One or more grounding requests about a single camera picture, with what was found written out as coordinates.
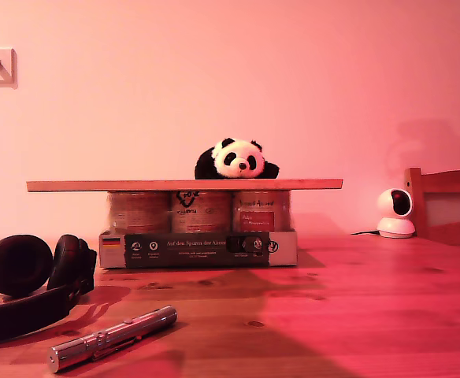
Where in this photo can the black over-ear headphones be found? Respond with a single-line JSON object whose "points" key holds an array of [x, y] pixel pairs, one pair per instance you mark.
{"points": [[17, 264]]}

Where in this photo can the silver pen flashlight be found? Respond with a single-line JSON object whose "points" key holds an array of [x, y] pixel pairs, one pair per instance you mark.
{"points": [[112, 338]]}

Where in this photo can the dark printed cardboard tray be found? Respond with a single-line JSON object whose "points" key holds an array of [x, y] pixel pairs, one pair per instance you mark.
{"points": [[190, 252]]}

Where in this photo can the wooden shelf board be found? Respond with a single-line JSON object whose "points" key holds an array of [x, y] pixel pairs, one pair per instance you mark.
{"points": [[182, 186]]}

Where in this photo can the white round security camera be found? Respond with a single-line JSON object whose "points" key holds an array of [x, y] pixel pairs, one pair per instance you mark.
{"points": [[395, 208]]}

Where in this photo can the tin can with script lettering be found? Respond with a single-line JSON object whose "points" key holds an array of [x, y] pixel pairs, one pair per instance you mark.
{"points": [[261, 212]]}

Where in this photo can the stuffed panda toy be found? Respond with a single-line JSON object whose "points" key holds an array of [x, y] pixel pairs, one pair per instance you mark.
{"points": [[238, 159]]}

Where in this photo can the wooden chair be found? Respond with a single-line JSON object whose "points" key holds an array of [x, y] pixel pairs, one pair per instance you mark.
{"points": [[417, 204]]}

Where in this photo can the tin can with fox logo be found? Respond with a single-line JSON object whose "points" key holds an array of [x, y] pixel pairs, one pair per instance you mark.
{"points": [[200, 214]]}

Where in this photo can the tin can with red label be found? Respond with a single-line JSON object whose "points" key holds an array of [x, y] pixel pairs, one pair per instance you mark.
{"points": [[137, 212]]}

